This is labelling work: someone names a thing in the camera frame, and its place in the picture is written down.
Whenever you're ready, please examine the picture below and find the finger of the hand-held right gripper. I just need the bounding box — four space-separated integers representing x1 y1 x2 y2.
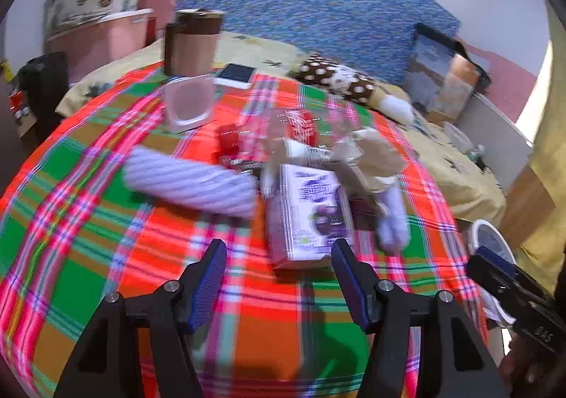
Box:
466 255 553 315
475 246 538 288

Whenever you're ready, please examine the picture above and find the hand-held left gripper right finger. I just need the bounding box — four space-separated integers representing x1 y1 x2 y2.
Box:
331 239 509 398

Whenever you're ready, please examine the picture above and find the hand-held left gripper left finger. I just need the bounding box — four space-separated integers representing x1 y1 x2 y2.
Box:
53 239 228 398

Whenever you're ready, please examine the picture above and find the white waste bin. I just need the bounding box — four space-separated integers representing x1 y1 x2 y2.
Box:
468 219 518 328

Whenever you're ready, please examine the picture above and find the purple and white box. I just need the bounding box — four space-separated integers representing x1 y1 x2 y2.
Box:
265 163 357 270

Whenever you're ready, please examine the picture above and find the brown coffee sachet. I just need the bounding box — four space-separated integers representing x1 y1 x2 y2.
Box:
225 158 265 173

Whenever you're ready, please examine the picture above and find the clear bottle with red label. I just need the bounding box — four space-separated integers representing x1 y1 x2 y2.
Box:
216 106 354 169

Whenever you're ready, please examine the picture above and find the person's right hand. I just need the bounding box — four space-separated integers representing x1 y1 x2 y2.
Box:
499 331 566 398

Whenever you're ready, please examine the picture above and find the wooden furniture panel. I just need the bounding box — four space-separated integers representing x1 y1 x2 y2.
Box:
504 163 555 242

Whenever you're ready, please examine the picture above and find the yellow curtain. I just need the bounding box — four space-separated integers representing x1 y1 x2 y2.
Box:
519 15 566 293

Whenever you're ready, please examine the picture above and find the white crumpled tissue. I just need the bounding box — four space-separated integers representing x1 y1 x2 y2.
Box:
376 188 412 253

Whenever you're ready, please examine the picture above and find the white striped roll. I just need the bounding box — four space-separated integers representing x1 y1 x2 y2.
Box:
124 147 257 219

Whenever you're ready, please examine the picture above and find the white cabinet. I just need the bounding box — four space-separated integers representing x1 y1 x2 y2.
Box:
460 93 536 191

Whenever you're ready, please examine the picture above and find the white paper cup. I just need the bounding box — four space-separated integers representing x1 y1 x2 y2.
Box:
265 137 339 171

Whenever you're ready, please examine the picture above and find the plaid cloth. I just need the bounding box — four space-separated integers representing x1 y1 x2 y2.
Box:
0 66 489 398

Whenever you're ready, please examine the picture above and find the brown cardboard box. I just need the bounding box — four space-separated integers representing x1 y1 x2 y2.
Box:
427 44 491 125

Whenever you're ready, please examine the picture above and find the clear plastic cup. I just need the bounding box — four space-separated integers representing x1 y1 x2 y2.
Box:
164 74 217 133

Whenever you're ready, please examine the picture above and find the white smartphone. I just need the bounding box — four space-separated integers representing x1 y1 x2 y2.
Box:
213 63 258 90

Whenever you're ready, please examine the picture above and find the brown polka dot pillow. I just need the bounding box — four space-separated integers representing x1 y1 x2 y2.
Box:
289 53 416 125

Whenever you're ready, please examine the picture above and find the brown lidded mug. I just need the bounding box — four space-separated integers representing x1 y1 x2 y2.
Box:
163 9 226 77

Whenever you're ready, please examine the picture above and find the black bag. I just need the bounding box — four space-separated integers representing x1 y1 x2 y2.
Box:
20 52 69 125

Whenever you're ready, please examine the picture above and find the pink storage box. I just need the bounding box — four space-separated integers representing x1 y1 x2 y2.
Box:
46 9 155 80

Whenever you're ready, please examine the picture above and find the red packet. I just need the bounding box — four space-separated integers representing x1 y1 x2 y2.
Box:
8 86 31 122

